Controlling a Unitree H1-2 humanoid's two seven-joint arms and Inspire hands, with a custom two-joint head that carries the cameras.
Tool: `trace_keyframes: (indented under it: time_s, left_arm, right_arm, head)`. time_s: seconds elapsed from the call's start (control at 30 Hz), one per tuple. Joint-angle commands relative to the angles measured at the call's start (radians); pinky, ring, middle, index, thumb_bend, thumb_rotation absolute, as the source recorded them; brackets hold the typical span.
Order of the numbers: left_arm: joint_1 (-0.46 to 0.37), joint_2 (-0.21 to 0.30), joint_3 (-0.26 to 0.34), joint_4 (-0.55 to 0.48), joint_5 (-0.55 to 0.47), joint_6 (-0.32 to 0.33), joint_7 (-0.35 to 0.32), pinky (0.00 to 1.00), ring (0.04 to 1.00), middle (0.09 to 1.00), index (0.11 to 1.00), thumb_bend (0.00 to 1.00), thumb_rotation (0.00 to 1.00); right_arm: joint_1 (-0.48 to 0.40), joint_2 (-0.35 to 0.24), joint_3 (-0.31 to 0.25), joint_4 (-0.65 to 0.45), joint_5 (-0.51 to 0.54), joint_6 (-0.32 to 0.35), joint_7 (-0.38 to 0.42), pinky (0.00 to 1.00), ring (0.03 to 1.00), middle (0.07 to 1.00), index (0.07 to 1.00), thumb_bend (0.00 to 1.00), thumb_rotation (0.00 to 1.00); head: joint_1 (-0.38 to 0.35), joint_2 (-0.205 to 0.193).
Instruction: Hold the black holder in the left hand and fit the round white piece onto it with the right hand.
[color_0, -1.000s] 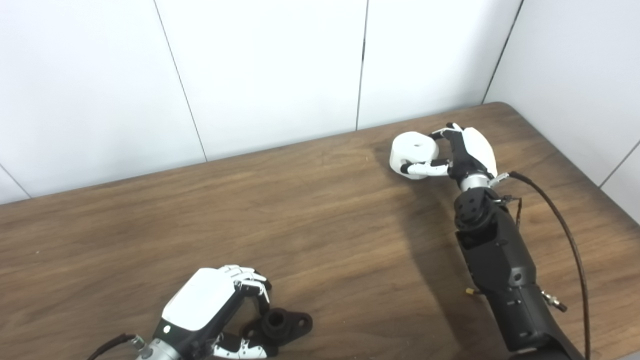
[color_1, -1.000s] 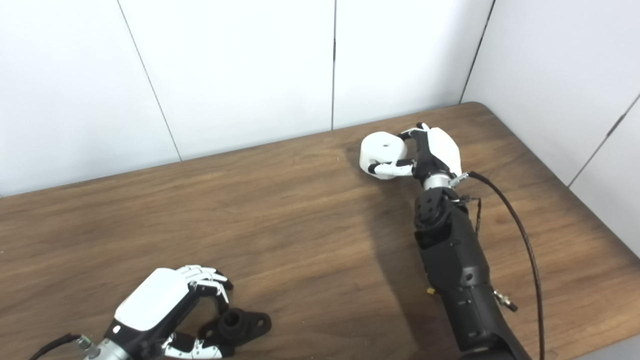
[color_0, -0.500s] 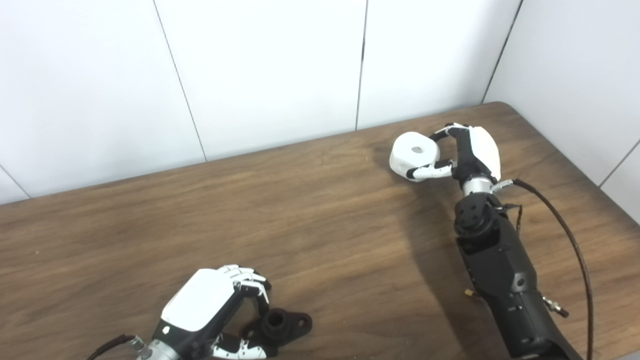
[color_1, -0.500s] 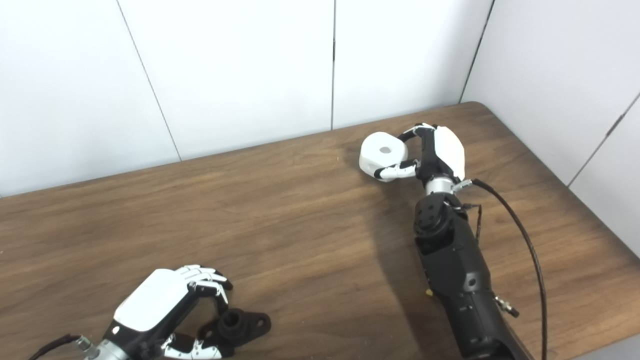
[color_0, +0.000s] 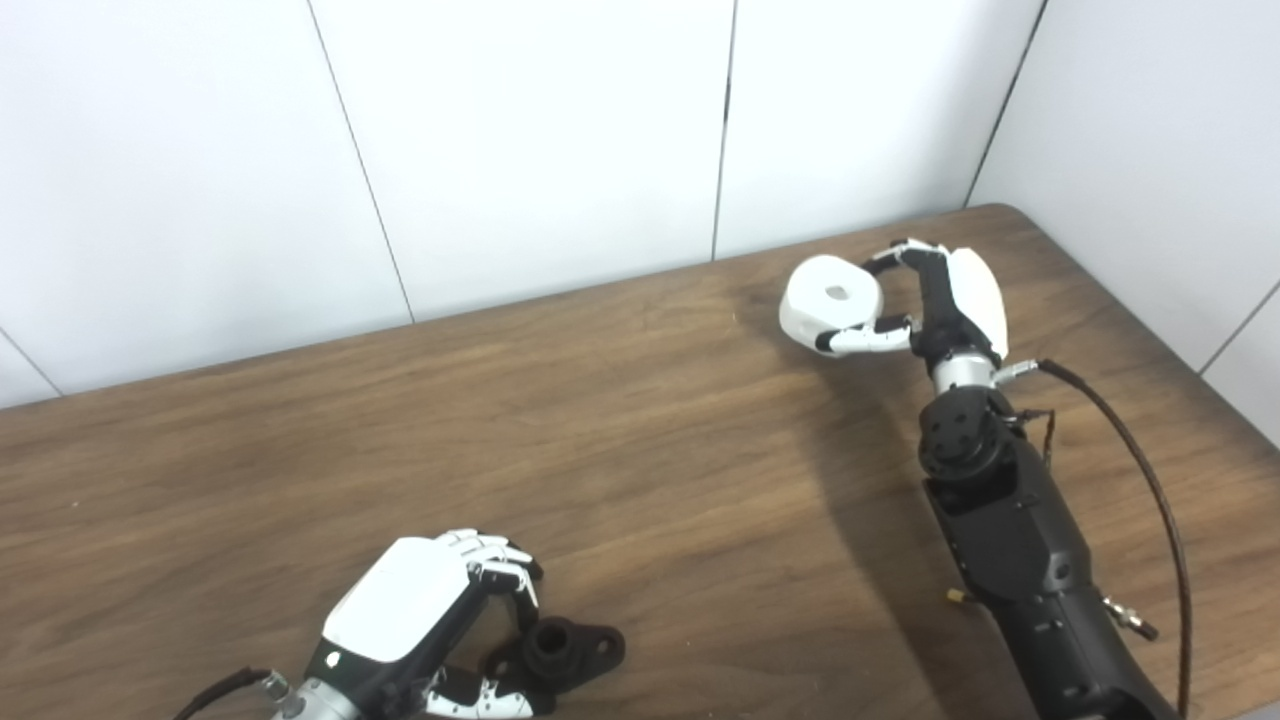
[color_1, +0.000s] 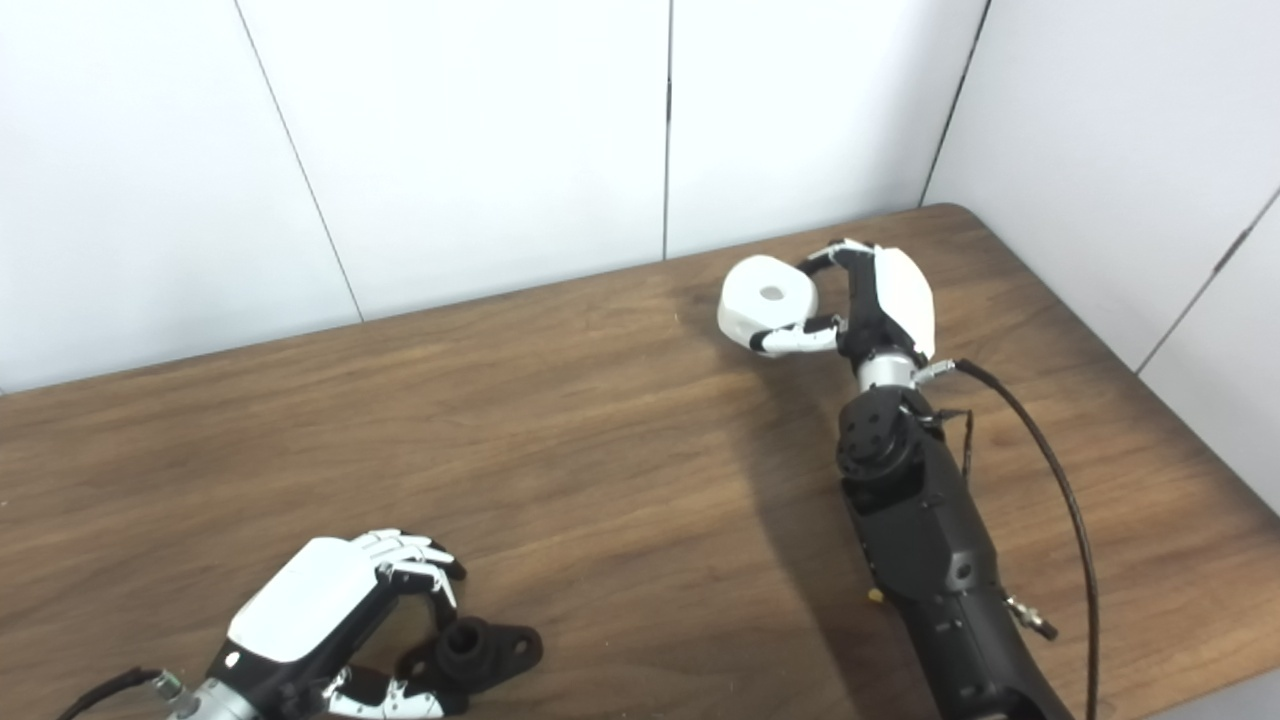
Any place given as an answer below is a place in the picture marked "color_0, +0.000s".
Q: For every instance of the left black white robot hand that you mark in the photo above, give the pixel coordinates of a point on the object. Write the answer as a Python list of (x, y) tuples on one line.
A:
[(400, 600)]

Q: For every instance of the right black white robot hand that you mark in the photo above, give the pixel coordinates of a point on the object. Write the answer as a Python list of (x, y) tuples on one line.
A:
[(975, 300)]

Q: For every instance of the round white piece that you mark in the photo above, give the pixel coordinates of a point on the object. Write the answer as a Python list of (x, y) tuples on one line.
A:
[(830, 300)]

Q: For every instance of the black flanged holder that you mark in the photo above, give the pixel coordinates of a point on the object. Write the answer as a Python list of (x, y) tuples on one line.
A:
[(570, 650)]

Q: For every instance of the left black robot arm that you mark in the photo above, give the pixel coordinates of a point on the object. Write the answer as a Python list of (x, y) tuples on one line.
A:
[(320, 702)]

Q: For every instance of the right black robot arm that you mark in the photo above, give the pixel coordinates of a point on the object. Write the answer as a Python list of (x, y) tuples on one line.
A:
[(1010, 540)]

